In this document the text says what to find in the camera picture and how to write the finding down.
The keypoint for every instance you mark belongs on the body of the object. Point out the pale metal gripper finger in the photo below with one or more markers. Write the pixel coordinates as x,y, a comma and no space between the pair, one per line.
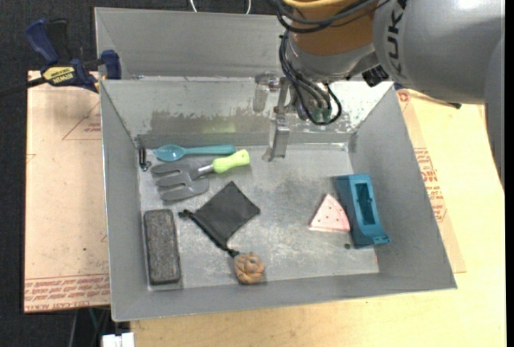
282,142

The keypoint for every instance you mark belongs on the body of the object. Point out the teal plastic spoon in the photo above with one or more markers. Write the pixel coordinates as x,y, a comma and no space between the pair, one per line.
201,149

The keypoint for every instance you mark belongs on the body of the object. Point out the grey metal bin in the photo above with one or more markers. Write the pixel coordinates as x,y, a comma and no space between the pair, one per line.
281,225

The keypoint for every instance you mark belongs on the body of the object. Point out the pink triangular wedge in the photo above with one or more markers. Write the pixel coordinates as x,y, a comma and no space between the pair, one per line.
329,217

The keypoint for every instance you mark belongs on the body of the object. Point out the blue plastic box holder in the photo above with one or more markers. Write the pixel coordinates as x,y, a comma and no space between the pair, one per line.
357,225

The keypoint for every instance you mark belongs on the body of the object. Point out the brown coiled toy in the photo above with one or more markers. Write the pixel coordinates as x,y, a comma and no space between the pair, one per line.
249,268

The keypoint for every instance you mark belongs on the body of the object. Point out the small black metal clip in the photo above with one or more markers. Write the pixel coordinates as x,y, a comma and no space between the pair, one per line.
143,160

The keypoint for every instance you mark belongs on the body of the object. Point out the dark grey flat block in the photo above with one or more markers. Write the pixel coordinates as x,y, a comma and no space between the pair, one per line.
161,247

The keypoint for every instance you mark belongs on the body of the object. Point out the brown cardboard board, red print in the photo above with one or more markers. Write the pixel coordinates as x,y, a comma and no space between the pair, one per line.
60,176

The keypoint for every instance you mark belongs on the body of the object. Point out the black cylinder on white bracket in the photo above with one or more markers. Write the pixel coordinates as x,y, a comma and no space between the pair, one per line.
375,76

